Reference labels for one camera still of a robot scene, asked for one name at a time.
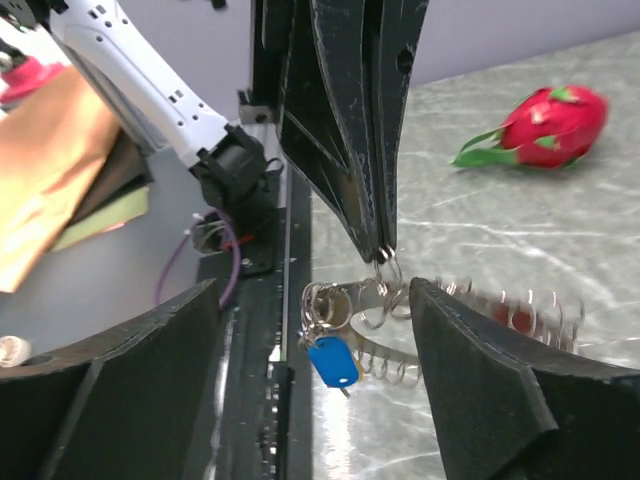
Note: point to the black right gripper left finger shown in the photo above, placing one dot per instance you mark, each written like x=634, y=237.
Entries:
x=127, y=403

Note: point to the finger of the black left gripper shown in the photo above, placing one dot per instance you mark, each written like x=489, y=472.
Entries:
x=395, y=38
x=324, y=126

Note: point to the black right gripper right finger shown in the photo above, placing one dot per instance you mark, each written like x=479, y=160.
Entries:
x=587, y=428

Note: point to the round metal key organizer disc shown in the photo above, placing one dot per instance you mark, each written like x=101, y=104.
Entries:
x=445, y=330

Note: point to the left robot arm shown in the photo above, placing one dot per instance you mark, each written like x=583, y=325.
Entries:
x=100, y=39

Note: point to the red key tag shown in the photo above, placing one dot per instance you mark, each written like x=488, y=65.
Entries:
x=515, y=317

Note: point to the red dragon fruit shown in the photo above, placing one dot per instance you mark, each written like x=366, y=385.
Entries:
x=552, y=128

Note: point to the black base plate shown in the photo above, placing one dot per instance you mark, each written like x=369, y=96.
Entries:
x=262, y=402

